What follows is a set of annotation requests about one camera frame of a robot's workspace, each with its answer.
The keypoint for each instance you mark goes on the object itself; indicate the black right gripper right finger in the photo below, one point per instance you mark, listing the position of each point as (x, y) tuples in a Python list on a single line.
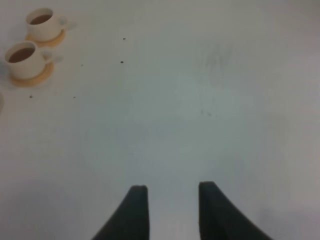
[(219, 219)]

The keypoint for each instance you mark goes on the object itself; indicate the orange coaster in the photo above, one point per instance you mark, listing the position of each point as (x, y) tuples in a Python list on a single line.
[(35, 81), (51, 43)]

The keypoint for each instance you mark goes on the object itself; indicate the near orange coaster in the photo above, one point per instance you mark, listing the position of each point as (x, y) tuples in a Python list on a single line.
[(35, 81)]

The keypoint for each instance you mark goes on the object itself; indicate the far orange coaster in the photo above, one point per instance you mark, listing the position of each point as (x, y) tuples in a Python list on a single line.
[(51, 43)]

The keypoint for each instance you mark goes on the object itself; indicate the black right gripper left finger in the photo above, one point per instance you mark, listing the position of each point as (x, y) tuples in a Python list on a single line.
[(131, 220)]

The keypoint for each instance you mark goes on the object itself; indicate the near white teacup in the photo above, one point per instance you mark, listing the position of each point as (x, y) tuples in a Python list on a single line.
[(25, 60)]

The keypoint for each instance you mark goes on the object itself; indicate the far white teacup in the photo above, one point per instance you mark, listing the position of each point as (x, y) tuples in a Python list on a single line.
[(44, 25)]

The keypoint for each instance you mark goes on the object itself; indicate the white teacup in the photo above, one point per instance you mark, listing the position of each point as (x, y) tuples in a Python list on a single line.
[(25, 60), (44, 25)]

